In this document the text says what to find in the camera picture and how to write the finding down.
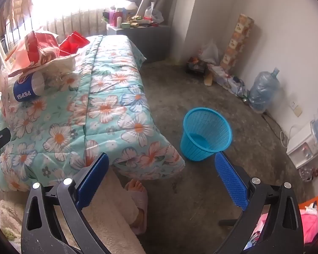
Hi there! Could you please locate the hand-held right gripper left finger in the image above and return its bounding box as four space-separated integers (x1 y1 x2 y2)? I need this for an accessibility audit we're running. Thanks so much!
21 152 112 254

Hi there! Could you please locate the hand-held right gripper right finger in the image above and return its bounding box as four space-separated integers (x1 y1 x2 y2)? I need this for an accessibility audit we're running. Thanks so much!
213 151 304 254

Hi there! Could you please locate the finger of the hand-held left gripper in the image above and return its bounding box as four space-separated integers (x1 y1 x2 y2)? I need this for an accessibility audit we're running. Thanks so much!
0 127 11 150

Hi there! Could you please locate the blue plastic waste basket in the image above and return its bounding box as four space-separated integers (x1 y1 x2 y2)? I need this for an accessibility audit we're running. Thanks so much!
181 107 233 162

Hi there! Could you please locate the clear bottle with blue label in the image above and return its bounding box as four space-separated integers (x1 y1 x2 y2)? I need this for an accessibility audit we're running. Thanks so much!
0 70 46 104

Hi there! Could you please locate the clear zip bag red print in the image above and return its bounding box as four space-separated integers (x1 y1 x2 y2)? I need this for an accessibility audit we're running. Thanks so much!
4 30 61 70

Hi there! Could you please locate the person's foot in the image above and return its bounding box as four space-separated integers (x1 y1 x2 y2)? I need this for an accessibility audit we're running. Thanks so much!
126 179 146 225

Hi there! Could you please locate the pink slipper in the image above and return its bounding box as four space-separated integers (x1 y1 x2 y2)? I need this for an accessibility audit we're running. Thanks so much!
124 184 149 235

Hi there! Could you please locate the patterned cloth pouch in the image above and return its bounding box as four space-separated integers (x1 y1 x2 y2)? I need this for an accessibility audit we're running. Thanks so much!
299 165 318 182

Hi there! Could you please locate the white water dispenser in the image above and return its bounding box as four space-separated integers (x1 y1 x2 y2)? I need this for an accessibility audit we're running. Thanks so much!
286 122 318 170

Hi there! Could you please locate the pink bag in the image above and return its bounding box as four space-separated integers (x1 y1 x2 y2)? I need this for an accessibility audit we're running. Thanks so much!
254 202 318 252

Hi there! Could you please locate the floral quilt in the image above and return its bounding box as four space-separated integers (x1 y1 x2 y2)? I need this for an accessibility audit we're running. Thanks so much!
0 34 186 192

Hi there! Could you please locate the large blue water jug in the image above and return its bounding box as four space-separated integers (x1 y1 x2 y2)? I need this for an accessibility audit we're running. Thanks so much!
248 67 281 114

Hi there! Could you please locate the white power strip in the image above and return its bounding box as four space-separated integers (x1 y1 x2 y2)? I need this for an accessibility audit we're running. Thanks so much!
222 76 242 91

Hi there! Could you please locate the black tray with clutter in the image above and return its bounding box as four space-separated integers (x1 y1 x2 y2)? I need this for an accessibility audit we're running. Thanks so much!
185 55 210 75

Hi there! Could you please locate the red plastic wrapper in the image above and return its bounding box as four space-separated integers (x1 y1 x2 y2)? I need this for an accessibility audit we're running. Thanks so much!
59 32 91 57

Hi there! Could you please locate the crumpled white plastic bag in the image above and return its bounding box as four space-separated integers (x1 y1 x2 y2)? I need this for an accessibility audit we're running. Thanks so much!
199 41 219 65

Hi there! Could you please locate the beige puffer jacket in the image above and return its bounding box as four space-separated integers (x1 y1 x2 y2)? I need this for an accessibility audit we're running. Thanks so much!
0 0 33 35

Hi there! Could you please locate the balcony railing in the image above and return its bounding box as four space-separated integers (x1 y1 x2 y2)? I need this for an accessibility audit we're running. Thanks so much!
0 5 110 56

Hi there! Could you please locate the patterned wrapped roll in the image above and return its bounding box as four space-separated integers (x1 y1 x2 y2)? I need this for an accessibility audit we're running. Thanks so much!
219 13 255 73

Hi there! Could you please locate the grey cabinet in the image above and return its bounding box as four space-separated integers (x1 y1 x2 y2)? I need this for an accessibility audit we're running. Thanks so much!
106 24 173 64

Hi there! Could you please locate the translucent white plastic bag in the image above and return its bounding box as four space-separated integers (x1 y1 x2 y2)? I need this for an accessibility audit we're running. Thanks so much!
144 2 165 23

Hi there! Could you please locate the pile of clothes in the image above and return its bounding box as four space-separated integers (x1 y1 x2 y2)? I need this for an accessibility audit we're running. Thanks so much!
124 0 145 12

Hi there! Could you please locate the white cable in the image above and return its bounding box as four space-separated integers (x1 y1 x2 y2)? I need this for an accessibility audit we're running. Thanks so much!
279 124 300 149

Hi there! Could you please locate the wall socket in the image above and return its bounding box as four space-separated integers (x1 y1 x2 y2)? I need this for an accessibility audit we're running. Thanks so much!
290 101 303 117

